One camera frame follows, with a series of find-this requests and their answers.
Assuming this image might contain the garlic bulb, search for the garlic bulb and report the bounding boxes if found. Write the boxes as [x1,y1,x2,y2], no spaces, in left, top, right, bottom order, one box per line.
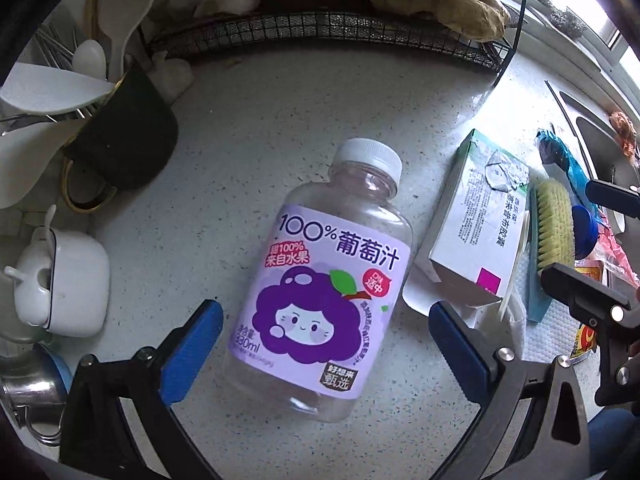
[150,50,194,102]

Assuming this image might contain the blue tray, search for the blue tray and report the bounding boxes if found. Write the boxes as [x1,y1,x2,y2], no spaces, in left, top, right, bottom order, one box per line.
[37,345,74,396]

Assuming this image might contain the white spatula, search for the white spatula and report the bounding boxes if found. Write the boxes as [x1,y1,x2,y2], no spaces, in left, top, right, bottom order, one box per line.
[0,62,116,116]

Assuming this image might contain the person's blue jeans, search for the person's blue jeans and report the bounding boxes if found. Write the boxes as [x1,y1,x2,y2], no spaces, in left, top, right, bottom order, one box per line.
[589,409,640,480]

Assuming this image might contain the small white spoon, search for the small white spoon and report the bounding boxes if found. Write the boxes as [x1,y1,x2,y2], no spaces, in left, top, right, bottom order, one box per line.
[72,40,108,82]

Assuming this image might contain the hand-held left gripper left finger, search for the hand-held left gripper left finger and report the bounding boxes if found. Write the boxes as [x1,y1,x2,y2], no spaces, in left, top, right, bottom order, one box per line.
[59,299,236,480]

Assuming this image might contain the white condiment jar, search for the white condiment jar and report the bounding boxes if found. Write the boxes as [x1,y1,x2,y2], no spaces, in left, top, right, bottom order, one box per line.
[2,205,111,338]

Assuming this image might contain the orange scouring cloth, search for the orange scouring cloth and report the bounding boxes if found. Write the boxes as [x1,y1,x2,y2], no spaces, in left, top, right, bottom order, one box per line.
[609,110,639,158]

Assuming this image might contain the blue plastic bag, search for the blue plastic bag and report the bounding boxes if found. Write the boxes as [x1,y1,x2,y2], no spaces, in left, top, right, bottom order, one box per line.
[537,130,596,201]

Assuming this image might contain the white ladle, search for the white ladle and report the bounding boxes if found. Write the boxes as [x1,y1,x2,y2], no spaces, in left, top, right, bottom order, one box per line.
[0,120,86,209]

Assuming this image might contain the white dish cloth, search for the white dish cloth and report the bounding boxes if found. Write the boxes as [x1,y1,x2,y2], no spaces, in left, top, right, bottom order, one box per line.
[500,255,601,362]

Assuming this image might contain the steel oil pot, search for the steel oil pot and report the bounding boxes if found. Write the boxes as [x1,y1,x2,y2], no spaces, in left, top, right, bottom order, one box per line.
[0,345,68,446]

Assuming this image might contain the black wire rack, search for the black wire rack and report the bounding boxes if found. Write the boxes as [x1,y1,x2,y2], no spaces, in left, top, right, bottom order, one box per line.
[150,0,531,92]

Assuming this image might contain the blue round plastic object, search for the blue round plastic object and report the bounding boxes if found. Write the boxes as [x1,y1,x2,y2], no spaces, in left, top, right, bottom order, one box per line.
[570,205,601,261]

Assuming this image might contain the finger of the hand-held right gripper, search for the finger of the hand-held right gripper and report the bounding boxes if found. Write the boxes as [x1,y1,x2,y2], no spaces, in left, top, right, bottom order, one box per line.
[584,179,640,219]
[541,262,640,407]

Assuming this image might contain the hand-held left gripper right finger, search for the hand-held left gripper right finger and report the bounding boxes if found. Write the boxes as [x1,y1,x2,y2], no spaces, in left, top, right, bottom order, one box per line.
[427,300,593,480]

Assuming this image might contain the white medicine box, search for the white medicine box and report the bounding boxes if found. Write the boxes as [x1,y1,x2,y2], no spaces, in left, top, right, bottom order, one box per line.
[402,129,531,328]

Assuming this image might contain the dark green utensil mug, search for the dark green utensil mug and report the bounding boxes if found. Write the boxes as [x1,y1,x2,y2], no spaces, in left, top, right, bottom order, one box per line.
[60,67,180,213]

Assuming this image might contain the clear bottle with purple label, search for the clear bottle with purple label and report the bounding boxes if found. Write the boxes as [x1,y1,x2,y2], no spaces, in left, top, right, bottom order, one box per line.
[221,137,413,423]

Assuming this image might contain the teal scrub brush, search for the teal scrub brush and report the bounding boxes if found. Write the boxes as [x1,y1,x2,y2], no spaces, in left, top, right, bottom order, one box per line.
[524,180,577,323]

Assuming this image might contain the ginger root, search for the ginger root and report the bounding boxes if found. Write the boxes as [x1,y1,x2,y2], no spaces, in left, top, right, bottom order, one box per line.
[370,0,511,43]

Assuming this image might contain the white rice paddle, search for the white rice paddle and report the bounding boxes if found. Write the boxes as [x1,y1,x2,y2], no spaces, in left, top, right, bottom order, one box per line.
[97,0,160,81]

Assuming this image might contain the steel wool scrubber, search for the steel wool scrubber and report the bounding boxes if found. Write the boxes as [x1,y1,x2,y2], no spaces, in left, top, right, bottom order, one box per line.
[547,7,588,39]

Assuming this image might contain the pink plastic bag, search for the pink plastic bag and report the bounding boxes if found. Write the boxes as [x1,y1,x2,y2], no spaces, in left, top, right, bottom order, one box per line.
[597,220,638,287]

